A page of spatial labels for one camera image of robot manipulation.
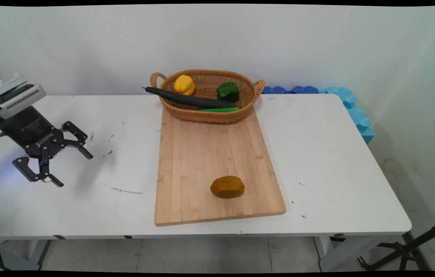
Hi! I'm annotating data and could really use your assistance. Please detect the bright green chili pepper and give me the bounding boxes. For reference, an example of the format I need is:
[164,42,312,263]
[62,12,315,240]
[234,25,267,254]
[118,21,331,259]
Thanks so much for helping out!
[199,107,240,113]

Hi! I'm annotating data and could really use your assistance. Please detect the brown potato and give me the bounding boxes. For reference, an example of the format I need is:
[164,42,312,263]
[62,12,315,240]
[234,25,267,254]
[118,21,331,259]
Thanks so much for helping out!
[210,176,245,199]

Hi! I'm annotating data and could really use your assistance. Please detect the black tripod stand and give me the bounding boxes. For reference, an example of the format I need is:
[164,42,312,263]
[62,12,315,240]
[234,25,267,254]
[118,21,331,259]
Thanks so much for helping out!
[331,218,435,272]

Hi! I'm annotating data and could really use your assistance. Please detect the yellow bell pepper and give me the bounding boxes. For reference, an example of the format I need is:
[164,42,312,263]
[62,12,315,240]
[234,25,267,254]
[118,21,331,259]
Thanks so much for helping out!
[174,75,196,96]

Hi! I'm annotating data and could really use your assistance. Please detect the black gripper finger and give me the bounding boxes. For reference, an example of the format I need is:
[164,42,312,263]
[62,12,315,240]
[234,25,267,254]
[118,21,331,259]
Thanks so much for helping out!
[53,121,94,160]
[12,148,65,188]

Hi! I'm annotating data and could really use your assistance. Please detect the blue foam mats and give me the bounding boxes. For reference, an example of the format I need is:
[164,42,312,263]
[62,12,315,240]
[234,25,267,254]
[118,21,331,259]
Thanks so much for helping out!
[318,87,375,145]

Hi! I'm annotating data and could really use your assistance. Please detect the woven wicker basket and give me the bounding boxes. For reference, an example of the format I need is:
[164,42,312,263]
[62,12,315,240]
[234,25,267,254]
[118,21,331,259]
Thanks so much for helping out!
[150,69,266,124]

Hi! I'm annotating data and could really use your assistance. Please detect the dark green cucumber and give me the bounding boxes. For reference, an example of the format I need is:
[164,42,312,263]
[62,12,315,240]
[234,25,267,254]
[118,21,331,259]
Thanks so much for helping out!
[143,87,238,109]

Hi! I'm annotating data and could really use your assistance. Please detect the green bell pepper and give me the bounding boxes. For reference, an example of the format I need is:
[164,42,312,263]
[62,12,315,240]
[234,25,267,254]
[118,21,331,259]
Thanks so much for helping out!
[217,81,240,103]

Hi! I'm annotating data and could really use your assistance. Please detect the wooden cutting board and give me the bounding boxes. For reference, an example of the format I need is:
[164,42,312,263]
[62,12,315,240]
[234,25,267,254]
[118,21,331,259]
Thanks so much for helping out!
[154,106,287,227]

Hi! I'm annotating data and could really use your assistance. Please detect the white table leg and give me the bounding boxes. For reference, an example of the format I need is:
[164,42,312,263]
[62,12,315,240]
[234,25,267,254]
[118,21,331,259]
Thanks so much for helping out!
[27,239,53,267]
[313,235,389,272]

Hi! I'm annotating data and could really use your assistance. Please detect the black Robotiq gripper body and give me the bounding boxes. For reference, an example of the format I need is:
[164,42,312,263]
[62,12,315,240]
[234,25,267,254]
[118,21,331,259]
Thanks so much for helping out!
[0,106,65,159]

